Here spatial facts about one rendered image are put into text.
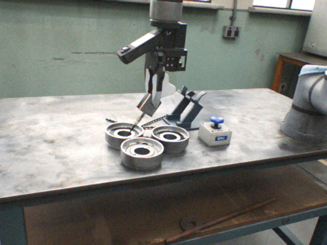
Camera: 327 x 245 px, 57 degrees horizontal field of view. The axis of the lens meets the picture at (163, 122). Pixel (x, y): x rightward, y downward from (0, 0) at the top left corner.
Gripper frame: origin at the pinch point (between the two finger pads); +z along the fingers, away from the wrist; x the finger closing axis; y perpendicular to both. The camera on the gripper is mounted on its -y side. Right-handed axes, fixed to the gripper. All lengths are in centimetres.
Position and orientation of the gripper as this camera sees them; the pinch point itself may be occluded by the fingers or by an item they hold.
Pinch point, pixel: (151, 100)
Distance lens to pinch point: 79.4
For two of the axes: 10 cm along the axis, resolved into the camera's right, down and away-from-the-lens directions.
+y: 9.0, -0.9, 4.2
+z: -0.8, 9.2, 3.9
